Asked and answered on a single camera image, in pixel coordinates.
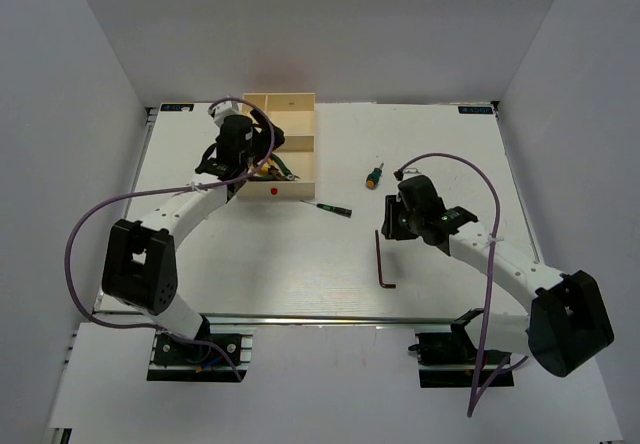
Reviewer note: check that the large yellow-black needle-nose pliers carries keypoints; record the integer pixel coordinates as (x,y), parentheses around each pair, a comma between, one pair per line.
(268,172)

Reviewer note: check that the green handled cutters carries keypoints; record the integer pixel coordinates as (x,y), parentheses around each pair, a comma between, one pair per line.
(283,170)

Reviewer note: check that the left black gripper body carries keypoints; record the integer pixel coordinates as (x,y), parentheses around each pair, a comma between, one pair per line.
(259,143)

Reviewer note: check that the stubby green orange screwdriver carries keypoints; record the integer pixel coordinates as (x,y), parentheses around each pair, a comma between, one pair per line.
(373,178)

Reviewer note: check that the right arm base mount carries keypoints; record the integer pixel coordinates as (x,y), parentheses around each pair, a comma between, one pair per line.
(446,360)

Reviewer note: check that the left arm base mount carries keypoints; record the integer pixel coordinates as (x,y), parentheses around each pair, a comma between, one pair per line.
(174,361)

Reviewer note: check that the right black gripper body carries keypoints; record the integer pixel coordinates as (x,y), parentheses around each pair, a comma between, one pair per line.
(401,224)

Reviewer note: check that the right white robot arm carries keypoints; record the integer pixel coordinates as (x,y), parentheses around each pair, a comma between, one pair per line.
(565,322)

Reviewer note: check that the slim black green screwdriver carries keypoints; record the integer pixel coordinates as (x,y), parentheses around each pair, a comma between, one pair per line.
(340,211)

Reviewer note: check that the long brown hex key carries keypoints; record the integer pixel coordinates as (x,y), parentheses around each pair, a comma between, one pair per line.
(380,273)

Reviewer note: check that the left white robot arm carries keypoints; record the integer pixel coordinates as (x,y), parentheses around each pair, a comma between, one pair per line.
(140,268)

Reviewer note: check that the cream compartment tray box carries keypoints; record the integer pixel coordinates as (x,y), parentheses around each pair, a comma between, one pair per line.
(295,115)

